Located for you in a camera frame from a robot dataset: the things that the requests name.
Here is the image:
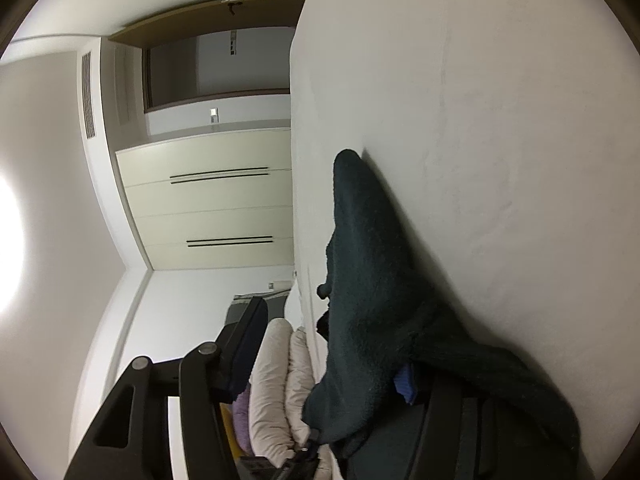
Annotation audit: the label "yellow cushion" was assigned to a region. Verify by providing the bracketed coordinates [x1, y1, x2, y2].
[220, 405, 239, 461]

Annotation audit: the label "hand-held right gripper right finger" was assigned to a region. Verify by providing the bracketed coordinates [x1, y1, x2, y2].
[344, 364, 502, 480]

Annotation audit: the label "wall air vent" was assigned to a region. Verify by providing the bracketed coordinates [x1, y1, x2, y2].
[81, 50, 97, 140]

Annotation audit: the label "dark green sweater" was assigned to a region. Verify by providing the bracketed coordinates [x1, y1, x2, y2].
[301, 149, 583, 466]

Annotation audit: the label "grey blanket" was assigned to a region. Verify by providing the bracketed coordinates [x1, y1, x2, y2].
[225, 290, 292, 333]

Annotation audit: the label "purple pillow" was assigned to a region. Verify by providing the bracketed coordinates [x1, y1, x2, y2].
[231, 387, 256, 453]

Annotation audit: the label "dark object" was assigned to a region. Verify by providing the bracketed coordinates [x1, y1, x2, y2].
[240, 437, 321, 480]

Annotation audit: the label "wooden door frame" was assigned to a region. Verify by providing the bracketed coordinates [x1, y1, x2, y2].
[107, 0, 308, 113]

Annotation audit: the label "bright ceiling light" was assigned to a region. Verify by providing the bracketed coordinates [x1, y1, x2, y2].
[0, 175, 26, 316]

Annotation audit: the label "white pillows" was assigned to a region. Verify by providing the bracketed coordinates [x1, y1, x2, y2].
[248, 317, 323, 467]

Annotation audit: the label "cream wardrobe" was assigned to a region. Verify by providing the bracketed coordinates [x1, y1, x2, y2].
[115, 127, 293, 271]

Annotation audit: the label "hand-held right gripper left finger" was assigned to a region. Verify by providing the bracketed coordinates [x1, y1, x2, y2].
[64, 296, 269, 480]

